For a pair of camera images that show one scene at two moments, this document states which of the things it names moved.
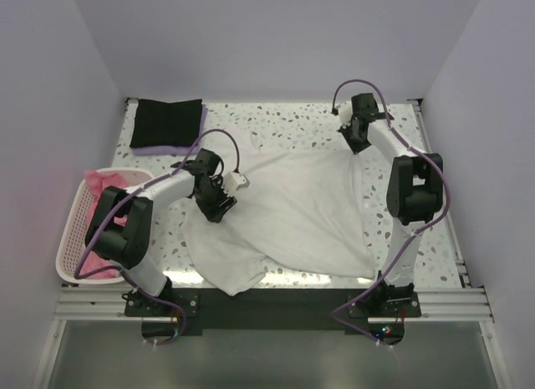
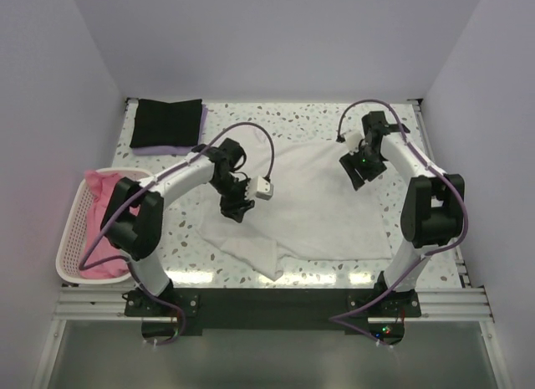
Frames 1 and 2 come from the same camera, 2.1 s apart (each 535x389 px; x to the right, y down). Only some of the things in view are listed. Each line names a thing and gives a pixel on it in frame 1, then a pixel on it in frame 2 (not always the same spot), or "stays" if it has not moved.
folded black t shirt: (158, 124) stays
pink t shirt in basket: (98, 184) stays
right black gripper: (355, 148) -> (349, 166)
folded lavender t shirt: (175, 150) stays
